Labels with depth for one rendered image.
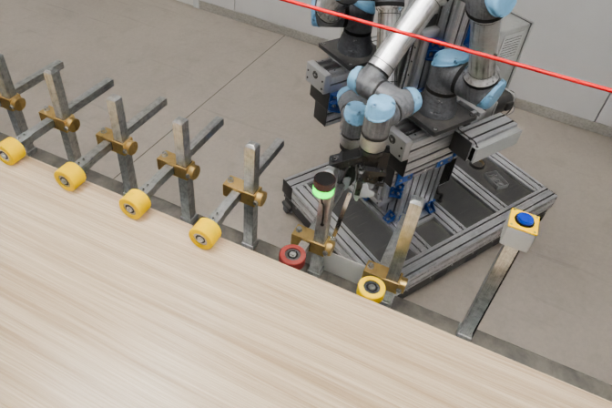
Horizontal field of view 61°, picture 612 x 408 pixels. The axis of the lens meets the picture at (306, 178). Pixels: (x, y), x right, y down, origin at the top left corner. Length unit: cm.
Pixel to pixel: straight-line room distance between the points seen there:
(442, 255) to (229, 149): 149
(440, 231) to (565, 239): 86
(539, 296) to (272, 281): 176
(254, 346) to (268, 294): 16
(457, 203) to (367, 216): 52
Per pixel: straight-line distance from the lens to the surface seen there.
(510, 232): 139
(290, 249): 158
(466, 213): 288
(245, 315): 145
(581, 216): 353
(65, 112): 201
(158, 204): 201
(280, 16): 460
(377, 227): 266
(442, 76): 190
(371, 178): 152
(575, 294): 307
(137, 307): 149
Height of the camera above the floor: 212
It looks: 42 degrees down
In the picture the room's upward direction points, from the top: 7 degrees clockwise
